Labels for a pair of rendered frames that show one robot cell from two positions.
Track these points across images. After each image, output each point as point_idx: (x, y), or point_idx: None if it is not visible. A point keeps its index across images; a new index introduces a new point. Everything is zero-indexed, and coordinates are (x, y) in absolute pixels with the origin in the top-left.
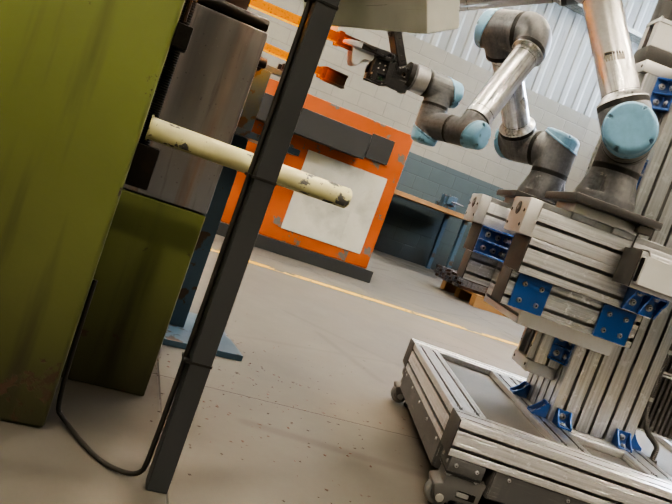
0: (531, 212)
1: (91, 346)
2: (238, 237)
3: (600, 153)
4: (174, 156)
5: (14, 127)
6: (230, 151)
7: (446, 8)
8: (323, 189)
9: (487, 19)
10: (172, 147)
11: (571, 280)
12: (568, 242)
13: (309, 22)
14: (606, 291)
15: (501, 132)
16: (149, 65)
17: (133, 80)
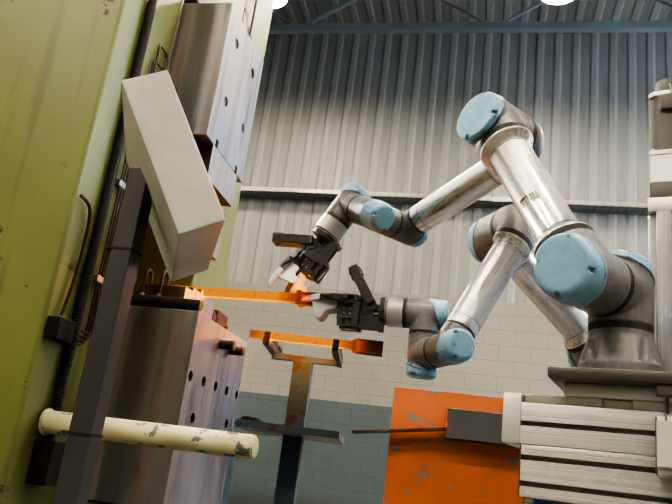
0: (509, 411)
1: None
2: (56, 503)
3: (588, 314)
4: (124, 454)
5: None
6: (117, 424)
7: (198, 205)
8: (218, 441)
9: (472, 231)
10: (67, 435)
11: (603, 492)
12: (573, 438)
13: (106, 269)
14: (657, 496)
15: (565, 346)
16: (22, 360)
17: (10, 377)
